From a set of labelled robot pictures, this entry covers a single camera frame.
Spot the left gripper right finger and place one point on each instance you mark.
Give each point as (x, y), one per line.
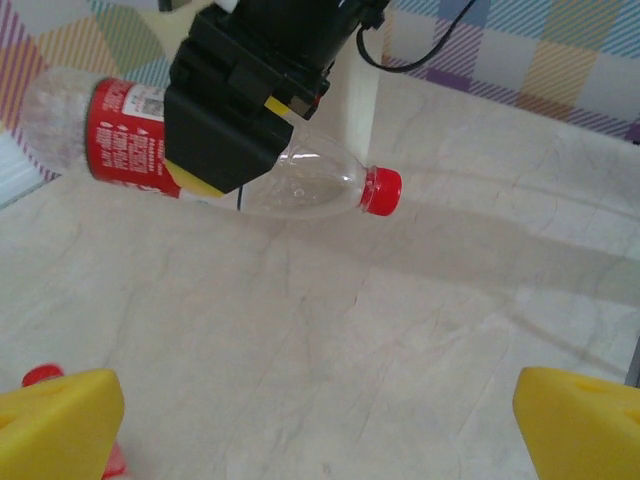
(585, 435)

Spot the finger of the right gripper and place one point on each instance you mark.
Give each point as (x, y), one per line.
(220, 140)
(278, 108)

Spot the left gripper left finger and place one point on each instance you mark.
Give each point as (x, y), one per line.
(55, 430)

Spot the red label bottle red cap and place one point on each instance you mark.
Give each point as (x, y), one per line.
(42, 374)

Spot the pale yellow plastic bin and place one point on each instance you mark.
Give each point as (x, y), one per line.
(362, 110)

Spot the red white label bottle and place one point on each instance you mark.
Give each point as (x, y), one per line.
(120, 135)

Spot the aluminium frame side bar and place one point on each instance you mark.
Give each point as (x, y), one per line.
(634, 360)

